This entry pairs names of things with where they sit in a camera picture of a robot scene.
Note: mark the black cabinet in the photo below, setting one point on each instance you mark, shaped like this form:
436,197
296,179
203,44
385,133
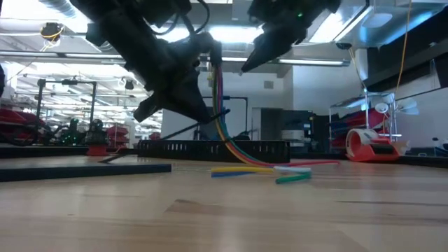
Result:
297,122

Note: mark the white desk fan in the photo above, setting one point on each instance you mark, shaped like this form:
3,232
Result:
407,106

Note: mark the black station gantry frame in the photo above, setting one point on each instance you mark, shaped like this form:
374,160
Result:
246,115
39,105

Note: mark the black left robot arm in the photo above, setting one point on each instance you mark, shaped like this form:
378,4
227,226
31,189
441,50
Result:
115,31

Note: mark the neighbouring station robot arm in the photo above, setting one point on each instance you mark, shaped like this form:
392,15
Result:
70,134
97,134
245,134

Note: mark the orange tape dispenser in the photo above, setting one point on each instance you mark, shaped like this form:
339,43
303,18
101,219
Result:
371,152

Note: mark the red storage bins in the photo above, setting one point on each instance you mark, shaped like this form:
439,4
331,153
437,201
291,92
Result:
117,134
154,135
17,122

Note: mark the grey wall vent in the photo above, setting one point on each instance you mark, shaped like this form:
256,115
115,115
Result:
268,84

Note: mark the metal shelf rack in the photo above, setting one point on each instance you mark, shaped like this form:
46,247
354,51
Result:
365,105

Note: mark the long ceiling light bar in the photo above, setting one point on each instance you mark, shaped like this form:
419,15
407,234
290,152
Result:
315,62

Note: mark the black dome security camera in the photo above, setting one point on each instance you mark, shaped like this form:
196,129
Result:
343,46

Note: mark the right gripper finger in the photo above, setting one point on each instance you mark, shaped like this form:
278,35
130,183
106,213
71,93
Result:
269,49

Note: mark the red base block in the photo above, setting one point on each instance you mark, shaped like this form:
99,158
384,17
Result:
98,151

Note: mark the black ceiling spotlight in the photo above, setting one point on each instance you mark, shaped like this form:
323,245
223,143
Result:
129,85

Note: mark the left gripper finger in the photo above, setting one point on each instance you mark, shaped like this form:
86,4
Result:
148,106
185,98

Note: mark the black duct cover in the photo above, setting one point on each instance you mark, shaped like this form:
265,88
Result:
87,171

